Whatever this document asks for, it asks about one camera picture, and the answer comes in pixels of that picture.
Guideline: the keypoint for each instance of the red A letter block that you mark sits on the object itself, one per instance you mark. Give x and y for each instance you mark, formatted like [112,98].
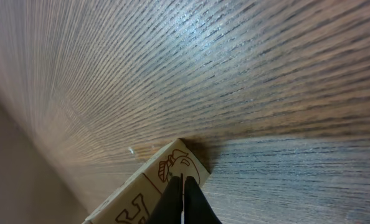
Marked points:
[171,160]

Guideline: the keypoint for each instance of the yellow soccer ball block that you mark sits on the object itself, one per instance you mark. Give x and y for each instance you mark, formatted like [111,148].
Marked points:
[133,202]

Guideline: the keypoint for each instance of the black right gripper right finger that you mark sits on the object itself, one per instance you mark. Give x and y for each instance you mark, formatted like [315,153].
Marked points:
[196,207]

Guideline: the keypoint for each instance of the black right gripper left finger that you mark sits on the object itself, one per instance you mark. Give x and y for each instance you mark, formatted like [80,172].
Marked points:
[170,206]

